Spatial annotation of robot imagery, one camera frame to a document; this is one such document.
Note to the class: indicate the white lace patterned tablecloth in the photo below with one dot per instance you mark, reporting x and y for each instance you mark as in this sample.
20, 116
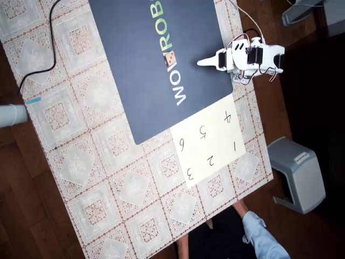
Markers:
81, 162

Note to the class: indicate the blue tape strip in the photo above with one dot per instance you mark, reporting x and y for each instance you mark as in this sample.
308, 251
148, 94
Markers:
33, 101

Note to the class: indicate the cream paper with handwritten numbers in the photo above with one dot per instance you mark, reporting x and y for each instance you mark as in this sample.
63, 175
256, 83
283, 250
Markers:
215, 140

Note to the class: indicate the black trousers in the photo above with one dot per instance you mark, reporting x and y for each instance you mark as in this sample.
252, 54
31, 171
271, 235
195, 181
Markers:
221, 237

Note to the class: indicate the person's right hand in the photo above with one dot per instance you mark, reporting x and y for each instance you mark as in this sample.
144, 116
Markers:
240, 209

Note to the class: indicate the light blue sleeved forearm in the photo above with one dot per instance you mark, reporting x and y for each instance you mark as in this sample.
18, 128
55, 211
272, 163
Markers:
265, 237

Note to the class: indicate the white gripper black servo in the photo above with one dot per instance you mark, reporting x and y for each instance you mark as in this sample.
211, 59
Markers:
218, 61

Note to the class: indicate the dark blue WOWROBO mat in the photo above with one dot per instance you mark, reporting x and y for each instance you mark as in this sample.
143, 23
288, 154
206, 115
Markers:
134, 67

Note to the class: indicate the person's left hand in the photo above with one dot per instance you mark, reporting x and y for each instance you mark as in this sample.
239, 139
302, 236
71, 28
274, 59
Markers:
182, 248

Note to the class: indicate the grey plastic step stool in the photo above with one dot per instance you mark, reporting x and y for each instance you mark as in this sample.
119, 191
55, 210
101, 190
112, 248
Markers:
299, 178

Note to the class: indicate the pale grey box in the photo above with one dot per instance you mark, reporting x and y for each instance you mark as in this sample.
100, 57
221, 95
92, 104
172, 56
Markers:
335, 16

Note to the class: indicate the white cylindrical tube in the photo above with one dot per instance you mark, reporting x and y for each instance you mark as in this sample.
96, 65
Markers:
12, 115

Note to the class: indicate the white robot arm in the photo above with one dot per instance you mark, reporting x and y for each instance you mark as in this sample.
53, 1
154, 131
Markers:
269, 54

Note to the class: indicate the small wooden die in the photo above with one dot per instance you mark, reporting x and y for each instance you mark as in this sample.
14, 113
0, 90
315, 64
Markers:
170, 58

